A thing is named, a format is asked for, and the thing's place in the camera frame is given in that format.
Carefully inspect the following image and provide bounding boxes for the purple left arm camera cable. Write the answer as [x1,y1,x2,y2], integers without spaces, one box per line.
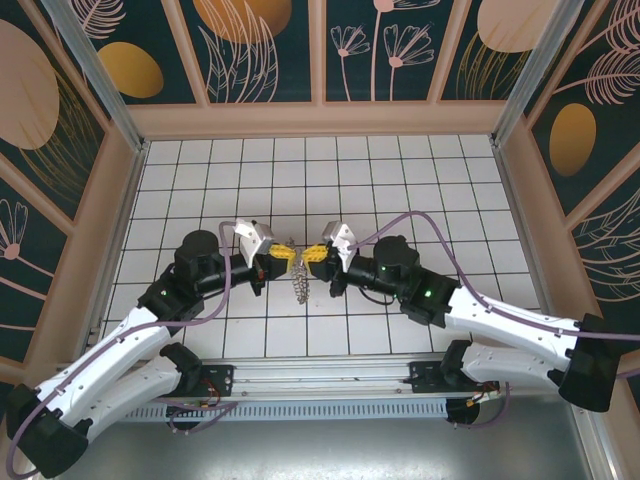
[7,219,239,476]

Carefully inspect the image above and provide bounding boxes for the purple arm camera cable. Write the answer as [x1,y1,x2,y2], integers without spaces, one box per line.
[347,210,640,381]
[7,219,239,476]

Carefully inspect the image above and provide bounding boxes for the purple right arm camera cable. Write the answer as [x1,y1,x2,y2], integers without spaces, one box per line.
[347,210,640,381]

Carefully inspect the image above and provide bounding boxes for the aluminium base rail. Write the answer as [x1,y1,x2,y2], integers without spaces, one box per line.
[199,360,451,399]

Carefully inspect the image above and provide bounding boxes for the white slotted cable tray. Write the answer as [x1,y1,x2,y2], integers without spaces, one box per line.
[122,397,450,422]

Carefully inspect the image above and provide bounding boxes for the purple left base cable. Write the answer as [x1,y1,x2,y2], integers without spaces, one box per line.
[167,397,240,436]

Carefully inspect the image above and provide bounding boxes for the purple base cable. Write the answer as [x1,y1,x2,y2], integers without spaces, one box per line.
[448,382,511,431]
[167,397,240,436]

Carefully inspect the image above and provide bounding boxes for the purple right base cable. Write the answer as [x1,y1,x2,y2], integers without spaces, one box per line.
[448,382,511,431]

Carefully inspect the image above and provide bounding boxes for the aluminium corner post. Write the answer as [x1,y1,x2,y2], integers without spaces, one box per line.
[489,0,599,146]
[39,0,150,154]

